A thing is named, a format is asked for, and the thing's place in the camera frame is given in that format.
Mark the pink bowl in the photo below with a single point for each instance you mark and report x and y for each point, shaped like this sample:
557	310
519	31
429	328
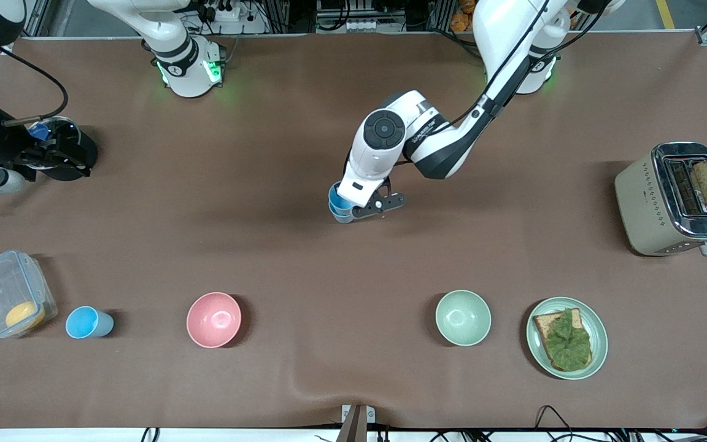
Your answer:
213	319

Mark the clear plastic lidded container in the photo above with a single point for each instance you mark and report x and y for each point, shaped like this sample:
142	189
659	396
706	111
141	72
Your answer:
3	288

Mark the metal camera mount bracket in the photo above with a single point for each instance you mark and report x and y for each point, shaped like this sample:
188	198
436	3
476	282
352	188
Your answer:
356	423

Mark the green bowl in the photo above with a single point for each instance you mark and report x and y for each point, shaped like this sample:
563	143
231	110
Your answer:
463	318

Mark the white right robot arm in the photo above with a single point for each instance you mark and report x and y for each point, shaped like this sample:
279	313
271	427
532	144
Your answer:
175	37

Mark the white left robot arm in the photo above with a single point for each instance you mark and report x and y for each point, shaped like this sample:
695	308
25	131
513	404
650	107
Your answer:
494	37

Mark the green plate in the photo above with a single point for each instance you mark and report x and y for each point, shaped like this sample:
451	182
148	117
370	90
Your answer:
599	331

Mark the toast slice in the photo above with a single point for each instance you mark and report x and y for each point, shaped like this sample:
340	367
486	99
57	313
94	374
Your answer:
542	325

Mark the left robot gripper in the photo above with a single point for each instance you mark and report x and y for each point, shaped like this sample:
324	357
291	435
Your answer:
347	159

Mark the brown table mat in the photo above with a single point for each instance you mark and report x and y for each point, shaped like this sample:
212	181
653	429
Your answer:
353	276

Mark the white power strip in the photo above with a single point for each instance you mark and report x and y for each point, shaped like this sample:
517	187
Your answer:
361	26
226	11

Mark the orange packaged snacks pile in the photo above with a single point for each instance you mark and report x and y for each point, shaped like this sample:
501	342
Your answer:
463	7

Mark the orange food in container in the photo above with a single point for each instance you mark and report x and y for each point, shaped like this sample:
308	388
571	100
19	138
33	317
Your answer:
24	314

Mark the green lettuce leaf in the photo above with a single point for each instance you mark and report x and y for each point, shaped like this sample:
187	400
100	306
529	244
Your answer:
568	344

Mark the aluminium frame post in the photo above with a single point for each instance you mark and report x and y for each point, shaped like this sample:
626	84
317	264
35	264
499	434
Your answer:
40	15

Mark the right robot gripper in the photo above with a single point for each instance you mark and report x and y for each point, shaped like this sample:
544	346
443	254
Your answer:
5	142

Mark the beige chrome toaster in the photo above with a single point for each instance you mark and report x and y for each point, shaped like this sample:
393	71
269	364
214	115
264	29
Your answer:
648	202

